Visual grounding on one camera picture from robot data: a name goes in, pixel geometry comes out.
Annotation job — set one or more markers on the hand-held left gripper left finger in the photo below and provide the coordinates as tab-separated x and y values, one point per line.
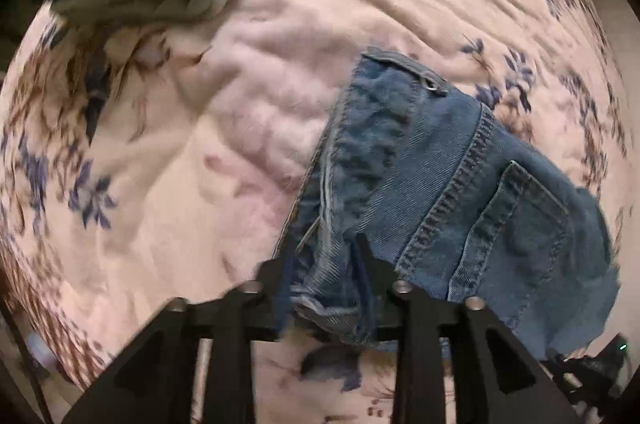
283	291

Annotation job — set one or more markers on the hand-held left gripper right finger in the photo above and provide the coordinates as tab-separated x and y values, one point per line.
365	289

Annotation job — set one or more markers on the blue denim pants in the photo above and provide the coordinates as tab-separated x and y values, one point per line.
450	184

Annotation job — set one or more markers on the floral pink blanket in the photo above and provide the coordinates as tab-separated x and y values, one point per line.
200	204

